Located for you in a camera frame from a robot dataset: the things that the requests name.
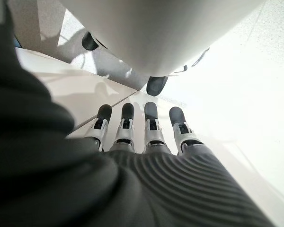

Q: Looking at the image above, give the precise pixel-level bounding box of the black robot foot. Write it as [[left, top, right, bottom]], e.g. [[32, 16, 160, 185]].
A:
[[81, 31, 108, 52], [146, 75, 169, 96]]

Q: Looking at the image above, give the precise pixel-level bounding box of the black robot left foot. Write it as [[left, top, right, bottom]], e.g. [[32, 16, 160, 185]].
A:
[[146, 75, 169, 96]]

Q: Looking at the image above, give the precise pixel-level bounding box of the black robot right foot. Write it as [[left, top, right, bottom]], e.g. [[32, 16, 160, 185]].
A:
[[81, 31, 108, 52]]

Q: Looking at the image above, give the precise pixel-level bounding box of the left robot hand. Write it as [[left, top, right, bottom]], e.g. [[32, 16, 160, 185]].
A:
[[0, 0, 275, 227]]

